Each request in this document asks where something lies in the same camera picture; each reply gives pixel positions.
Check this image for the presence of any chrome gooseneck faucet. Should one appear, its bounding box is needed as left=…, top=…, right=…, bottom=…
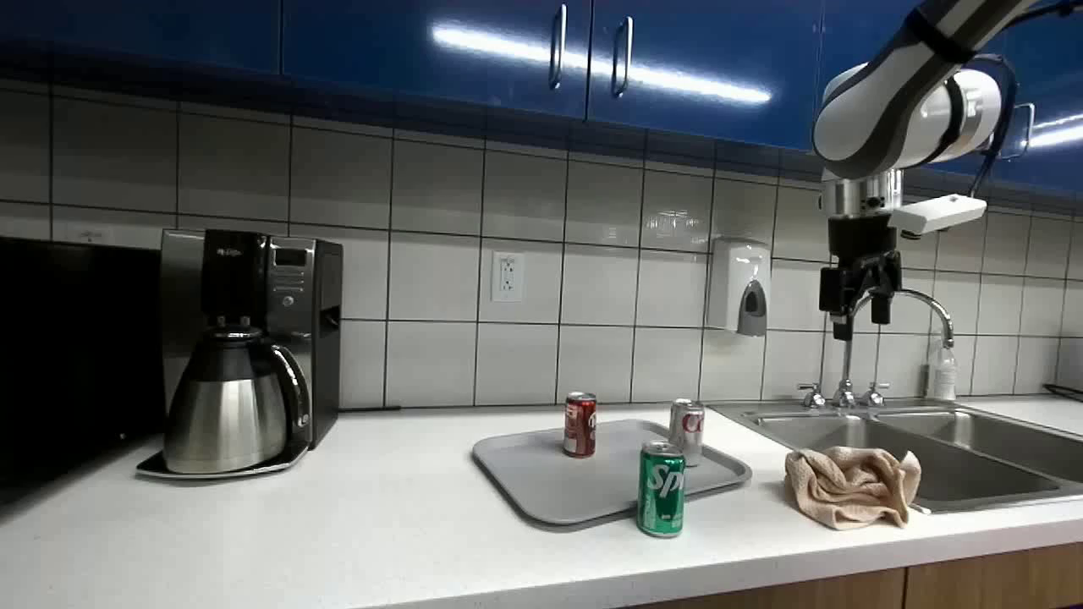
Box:
left=834, top=284, right=959, bottom=409

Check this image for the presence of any white plastic bottle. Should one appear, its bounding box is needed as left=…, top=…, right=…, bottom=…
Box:
left=923, top=342, right=961, bottom=407

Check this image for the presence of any beige crumpled cloth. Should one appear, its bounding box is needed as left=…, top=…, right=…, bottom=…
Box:
left=783, top=442, right=927, bottom=535

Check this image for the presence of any grey plastic tray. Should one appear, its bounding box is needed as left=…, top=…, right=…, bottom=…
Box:
left=468, top=417, right=754, bottom=530

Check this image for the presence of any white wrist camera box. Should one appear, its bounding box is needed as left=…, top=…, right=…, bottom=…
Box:
left=891, top=192, right=992, bottom=239

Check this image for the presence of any silver diet coke can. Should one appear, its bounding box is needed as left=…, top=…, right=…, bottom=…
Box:
left=668, top=396, right=710, bottom=467

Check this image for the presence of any white wall soap dispenser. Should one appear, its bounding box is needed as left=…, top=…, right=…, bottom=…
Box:
left=704, top=237, right=775, bottom=338

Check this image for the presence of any stainless steel coffee carafe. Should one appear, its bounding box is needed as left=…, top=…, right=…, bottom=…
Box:
left=162, top=327, right=310, bottom=478

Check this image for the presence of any wooden base cabinet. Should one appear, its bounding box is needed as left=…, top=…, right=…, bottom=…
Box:
left=641, top=539, right=1083, bottom=609

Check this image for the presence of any blue wall cabinet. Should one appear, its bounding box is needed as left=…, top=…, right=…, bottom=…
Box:
left=0, top=0, right=1083, bottom=198

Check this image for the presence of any red soda can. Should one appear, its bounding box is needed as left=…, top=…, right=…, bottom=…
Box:
left=563, top=388, right=601, bottom=459

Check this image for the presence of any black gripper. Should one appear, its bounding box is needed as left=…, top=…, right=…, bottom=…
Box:
left=820, top=214, right=907, bottom=344

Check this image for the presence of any white wall outlet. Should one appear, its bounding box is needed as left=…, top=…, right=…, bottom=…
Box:
left=492, top=246, right=528, bottom=306

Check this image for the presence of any black steel coffee maker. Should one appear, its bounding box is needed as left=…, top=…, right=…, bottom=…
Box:
left=135, top=228, right=344, bottom=485

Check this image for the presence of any stainless steel double sink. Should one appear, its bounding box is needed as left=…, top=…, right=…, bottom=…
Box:
left=721, top=399, right=1083, bottom=518

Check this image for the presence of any green Sprite can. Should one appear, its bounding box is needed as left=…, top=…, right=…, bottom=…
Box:
left=633, top=438, right=692, bottom=542

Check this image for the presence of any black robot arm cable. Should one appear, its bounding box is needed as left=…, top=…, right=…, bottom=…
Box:
left=975, top=47, right=1022, bottom=191

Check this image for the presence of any black microwave oven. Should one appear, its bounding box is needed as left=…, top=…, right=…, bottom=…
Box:
left=0, top=233, right=168, bottom=502

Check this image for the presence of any metal cabinet door handle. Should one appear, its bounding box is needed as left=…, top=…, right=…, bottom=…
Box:
left=609, top=13, right=641, bottom=103
left=1014, top=98, right=1044, bottom=156
left=545, top=0, right=571, bottom=94

